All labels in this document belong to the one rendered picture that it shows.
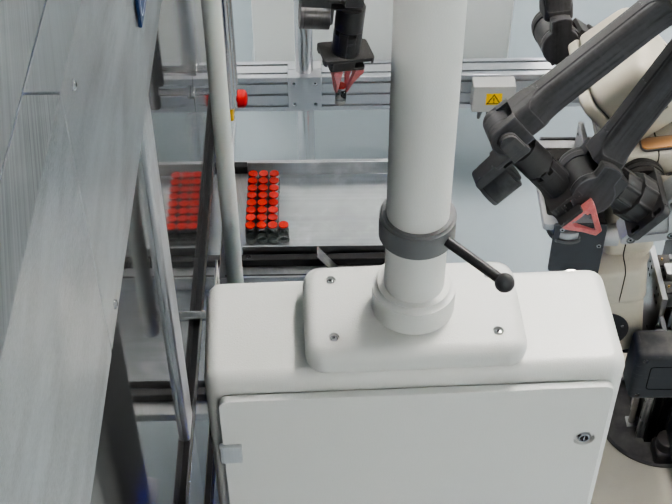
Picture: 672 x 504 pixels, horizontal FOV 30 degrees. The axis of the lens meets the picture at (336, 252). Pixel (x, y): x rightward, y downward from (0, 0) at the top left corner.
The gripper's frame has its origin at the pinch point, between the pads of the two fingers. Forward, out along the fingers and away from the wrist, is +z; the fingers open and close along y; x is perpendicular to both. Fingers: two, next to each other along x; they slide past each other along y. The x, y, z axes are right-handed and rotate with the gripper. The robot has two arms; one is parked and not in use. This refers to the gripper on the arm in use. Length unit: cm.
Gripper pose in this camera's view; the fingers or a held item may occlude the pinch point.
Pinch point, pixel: (341, 87)
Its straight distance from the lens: 254.7
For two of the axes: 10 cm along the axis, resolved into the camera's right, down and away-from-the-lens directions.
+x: 2.7, 7.0, -6.6
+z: -1.0, 7.1, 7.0
